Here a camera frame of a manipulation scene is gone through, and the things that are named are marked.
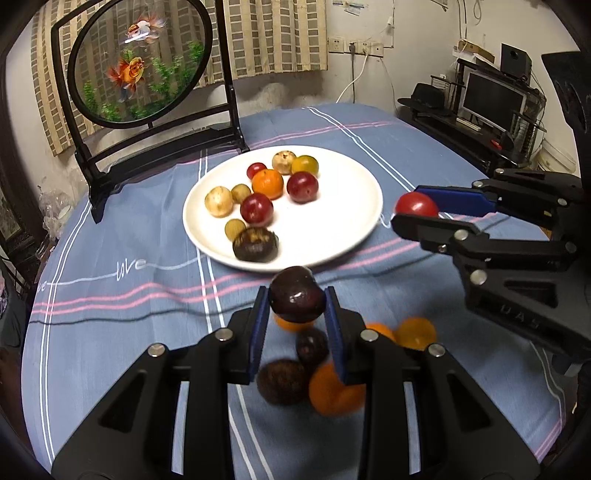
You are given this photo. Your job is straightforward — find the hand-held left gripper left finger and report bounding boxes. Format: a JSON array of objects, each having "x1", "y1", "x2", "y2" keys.
[{"x1": 51, "y1": 286, "x2": 271, "y2": 480}]

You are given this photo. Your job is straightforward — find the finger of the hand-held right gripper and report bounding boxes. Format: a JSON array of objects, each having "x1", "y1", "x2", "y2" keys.
[
  {"x1": 391, "y1": 213, "x2": 579, "y2": 278},
  {"x1": 416, "y1": 168, "x2": 583, "y2": 230}
]

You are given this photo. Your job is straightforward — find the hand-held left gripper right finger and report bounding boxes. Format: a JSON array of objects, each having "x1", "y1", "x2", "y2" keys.
[{"x1": 323, "y1": 286, "x2": 541, "y2": 480}]

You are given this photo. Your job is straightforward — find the dark purple plum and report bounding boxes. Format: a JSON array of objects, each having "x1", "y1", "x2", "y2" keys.
[
  {"x1": 295, "y1": 327, "x2": 330, "y2": 372},
  {"x1": 269, "y1": 266, "x2": 325, "y2": 323}
]

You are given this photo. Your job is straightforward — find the dark brown passion fruit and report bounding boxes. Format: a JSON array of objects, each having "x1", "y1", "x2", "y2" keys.
[
  {"x1": 256, "y1": 360, "x2": 311, "y2": 407},
  {"x1": 232, "y1": 226, "x2": 280, "y2": 263}
]

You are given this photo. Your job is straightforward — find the white plate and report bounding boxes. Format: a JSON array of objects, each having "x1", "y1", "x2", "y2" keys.
[{"x1": 182, "y1": 146, "x2": 384, "y2": 272}]

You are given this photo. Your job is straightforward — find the red plum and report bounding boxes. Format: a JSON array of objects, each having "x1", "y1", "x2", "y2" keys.
[
  {"x1": 240, "y1": 193, "x2": 274, "y2": 225},
  {"x1": 287, "y1": 171, "x2": 319, "y2": 204}
]

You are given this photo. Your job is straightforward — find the green-yellow plum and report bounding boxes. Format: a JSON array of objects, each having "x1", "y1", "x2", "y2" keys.
[{"x1": 291, "y1": 155, "x2": 319, "y2": 176}]

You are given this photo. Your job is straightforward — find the spotted tan round fruit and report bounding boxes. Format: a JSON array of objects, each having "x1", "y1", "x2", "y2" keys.
[{"x1": 271, "y1": 150, "x2": 297, "y2": 175}]

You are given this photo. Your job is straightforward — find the small orange mandarin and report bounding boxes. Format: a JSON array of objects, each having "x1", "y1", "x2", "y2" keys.
[{"x1": 274, "y1": 314, "x2": 315, "y2": 334}]

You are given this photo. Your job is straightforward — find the black desk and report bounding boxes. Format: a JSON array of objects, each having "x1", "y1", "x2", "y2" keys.
[{"x1": 399, "y1": 58, "x2": 548, "y2": 174}]

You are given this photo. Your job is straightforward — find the yellow-orange citrus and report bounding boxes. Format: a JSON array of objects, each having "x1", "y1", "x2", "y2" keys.
[{"x1": 394, "y1": 316, "x2": 437, "y2": 352}]

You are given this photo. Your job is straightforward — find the computer monitor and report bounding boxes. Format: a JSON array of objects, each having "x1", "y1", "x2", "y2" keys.
[{"x1": 462, "y1": 69, "x2": 528, "y2": 127}]

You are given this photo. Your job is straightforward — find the black hat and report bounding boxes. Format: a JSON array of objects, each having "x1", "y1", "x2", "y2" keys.
[{"x1": 398, "y1": 83, "x2": 455, "y2": 116}]

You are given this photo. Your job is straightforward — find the blue checked tablecloth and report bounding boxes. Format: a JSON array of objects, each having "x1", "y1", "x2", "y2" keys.
[{"x1": 21, "y1": 104, "x2": 568, "y2": 480}]

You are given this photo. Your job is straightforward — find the cardboard piece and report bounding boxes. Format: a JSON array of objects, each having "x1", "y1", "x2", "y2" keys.
[{"x1": 457, "y1": 41, "x2": 496, "y2": 63}]

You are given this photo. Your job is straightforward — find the black speaker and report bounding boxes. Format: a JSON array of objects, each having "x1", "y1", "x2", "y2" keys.
[{"x1": 501, "y1": 43, "x2": 532, "y2": 78}]

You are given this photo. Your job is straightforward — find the clear plastic bag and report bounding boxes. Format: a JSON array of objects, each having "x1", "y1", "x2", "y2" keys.
[{"x1": 39, "y1": 187, "x2": 77, "y2": 241}]

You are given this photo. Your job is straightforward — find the dark framed painting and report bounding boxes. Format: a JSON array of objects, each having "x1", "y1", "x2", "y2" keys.
[{"x1": 0, "y1": 175, "x2": 33, "y2": 259}]

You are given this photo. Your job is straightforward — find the round goldfish screen black stand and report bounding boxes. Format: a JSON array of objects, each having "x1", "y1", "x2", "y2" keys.
[{"x1": 50, "y1": 0, "x2": 251, "y2": 224}]

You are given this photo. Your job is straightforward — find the white power cable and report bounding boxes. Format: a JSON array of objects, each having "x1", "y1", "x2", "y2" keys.
[{"x1": 335, "y1": 53, "x2": 370, "y2": 103}]

